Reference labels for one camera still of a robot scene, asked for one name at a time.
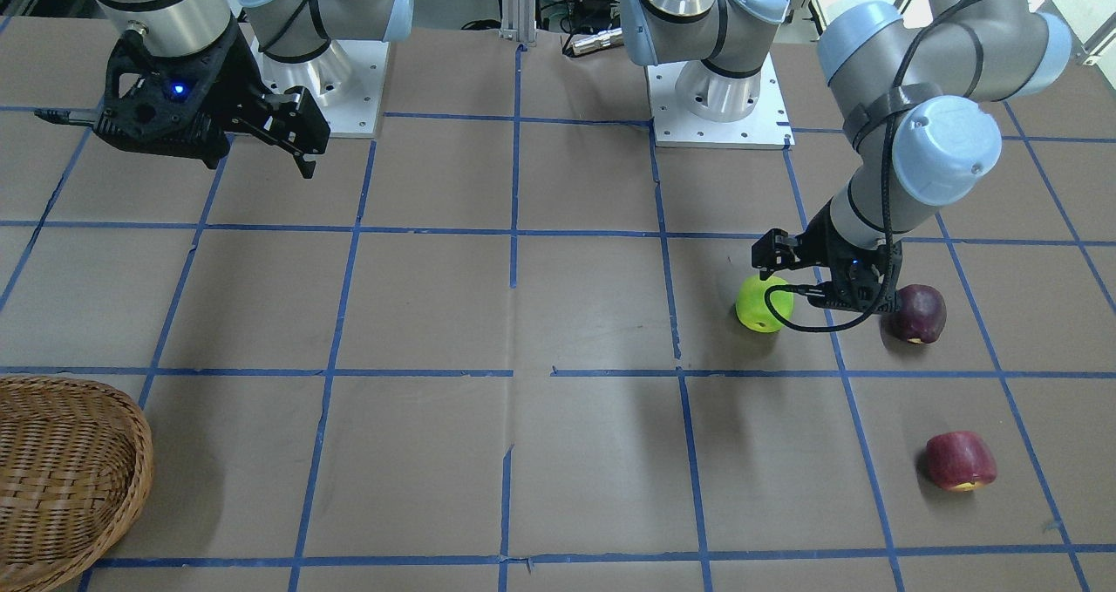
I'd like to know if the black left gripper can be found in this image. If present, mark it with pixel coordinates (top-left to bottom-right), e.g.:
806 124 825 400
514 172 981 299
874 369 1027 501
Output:
751 217 901 314

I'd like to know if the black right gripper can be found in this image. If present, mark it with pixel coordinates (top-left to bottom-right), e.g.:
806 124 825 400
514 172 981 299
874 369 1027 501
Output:
92 27 330 180

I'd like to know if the dark red apple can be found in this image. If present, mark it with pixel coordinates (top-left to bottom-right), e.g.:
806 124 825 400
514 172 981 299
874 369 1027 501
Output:
882 283 947 344

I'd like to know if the green apple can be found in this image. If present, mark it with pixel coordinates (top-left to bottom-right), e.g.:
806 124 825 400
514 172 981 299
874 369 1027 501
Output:
734 275 796 333

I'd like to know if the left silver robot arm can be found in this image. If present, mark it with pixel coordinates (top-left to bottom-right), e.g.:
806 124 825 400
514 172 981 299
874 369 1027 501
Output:
619 0 1075 318

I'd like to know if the wicker basket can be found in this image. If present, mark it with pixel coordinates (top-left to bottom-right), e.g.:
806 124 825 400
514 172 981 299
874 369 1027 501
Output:
1 375 154 591

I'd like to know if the bright red apple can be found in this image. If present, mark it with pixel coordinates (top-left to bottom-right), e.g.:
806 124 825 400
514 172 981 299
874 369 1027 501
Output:
924 432 999 491

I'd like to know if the silver flashlight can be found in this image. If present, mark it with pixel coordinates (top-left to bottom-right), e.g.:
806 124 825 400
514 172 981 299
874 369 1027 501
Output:
562 27 624 58

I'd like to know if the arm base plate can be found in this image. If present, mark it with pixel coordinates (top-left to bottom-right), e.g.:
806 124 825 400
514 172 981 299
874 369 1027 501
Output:
241 25 391 139
645 55 796 150

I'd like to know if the aluminium frame post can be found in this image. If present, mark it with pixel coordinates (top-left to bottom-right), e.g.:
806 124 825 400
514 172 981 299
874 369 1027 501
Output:
498 0 537 48

